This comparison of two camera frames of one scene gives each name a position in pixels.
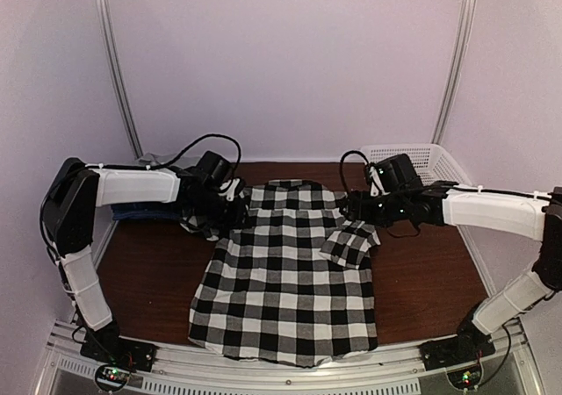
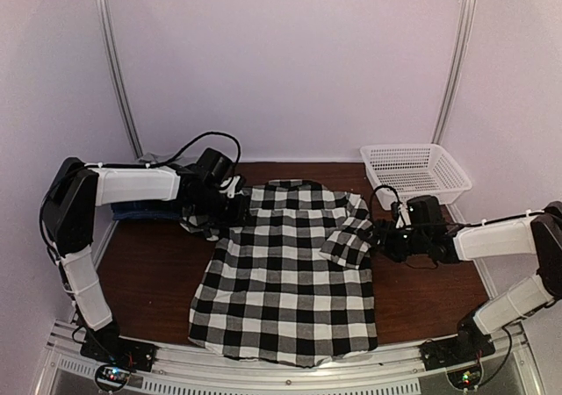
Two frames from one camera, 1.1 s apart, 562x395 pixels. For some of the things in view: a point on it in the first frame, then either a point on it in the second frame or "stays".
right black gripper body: (384, 215) -> (397, 247)
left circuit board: (111, 377) stays
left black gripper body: (219, 214) stays
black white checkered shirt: (287, 282) stays
